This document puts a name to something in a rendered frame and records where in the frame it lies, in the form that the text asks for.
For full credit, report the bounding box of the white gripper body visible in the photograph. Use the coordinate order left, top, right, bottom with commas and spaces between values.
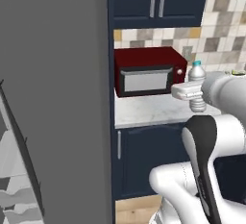
170, 80, 205, 102

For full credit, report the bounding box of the grey microwave door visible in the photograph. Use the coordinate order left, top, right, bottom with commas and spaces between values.
118, 65, 174, 95

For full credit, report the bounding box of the navy base cupboard door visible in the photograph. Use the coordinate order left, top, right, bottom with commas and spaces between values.
114, 123, 194, 201

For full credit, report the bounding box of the grey freezer door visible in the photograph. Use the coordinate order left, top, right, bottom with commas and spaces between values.
0, 78, 46, 224

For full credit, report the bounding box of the clear water bottle blue cap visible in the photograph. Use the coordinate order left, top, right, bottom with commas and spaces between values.
187, 60, 208, 113

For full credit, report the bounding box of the dark red microwave oven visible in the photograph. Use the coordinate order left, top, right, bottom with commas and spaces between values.
113, 46, 188, 99

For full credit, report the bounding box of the grey fridge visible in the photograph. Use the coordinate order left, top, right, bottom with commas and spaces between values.
0, 0, 113, 224

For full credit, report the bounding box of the silver base cupboard handle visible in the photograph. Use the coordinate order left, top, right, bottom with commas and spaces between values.
116, 130, 123, 161

